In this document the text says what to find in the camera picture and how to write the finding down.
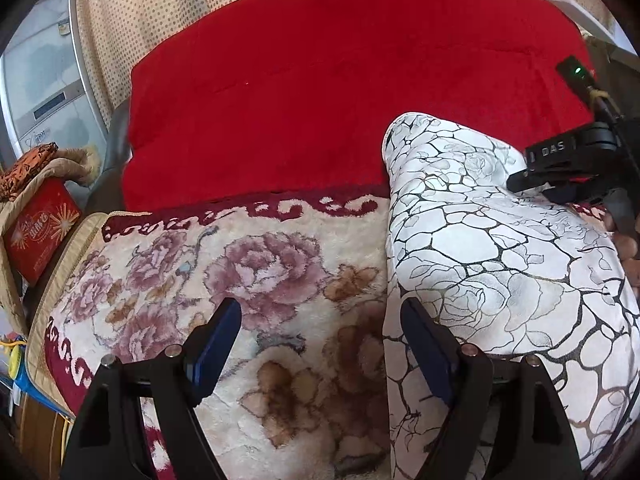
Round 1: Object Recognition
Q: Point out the person's right hand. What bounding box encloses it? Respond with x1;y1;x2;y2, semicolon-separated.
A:
603;212;640;298

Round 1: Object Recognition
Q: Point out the blue yellow toy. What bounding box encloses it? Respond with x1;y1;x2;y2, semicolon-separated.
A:
1;339;70;418

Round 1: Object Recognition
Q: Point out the beige coat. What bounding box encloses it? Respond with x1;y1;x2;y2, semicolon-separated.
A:
1;143;102;336

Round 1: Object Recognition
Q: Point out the floral plush seat blanket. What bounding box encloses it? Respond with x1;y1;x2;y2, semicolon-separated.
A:
26;185;390;479

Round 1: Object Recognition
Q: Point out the white black patterned coat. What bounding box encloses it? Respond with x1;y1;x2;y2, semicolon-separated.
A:
382;113;639;479

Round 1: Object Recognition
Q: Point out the red gift box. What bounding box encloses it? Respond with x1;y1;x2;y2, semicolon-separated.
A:
3;178;81;285

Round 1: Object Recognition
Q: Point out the dark leather sofa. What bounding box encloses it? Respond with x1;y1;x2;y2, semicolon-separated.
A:
85;99;132;214

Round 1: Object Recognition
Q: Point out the orange black folded garment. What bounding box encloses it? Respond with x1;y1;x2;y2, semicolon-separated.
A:
0;142;58;202

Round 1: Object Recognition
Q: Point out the red sofa back cover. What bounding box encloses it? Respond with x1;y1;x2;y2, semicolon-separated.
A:
122;0;591;211

